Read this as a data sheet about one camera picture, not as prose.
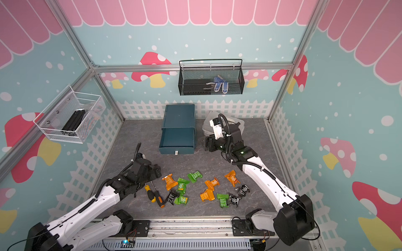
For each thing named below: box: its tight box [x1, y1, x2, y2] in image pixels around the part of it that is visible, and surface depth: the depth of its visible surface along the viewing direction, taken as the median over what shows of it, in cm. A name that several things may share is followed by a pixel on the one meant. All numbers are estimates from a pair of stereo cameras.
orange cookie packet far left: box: [161, 173, 178, 191], surface depth 90 cm
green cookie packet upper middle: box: [187, 170, 203, 184], surface depth 92 cm
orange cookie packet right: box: [224, 169, 241, 188], surface depth 91 cm
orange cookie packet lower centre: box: [199, 188, 216, 202], surface depth 85 cm
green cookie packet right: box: [216, 193, 230, 209], surface depth 84 cm
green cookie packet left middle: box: [175, 177, 191, 194], surface depth 89 cm
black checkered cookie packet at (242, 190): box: [235, 184, 251, 197], surface depth 87 cm
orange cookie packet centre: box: [204, 177, 220, 191], surface depth 89 cm
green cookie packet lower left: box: [173, 195, 189, 205], surface depth 83 cm
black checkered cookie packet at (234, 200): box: [230, 195, 240, 208], surface depth 83 cm
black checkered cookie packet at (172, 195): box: [164, 190, 180, 206], surface depth 85 cm
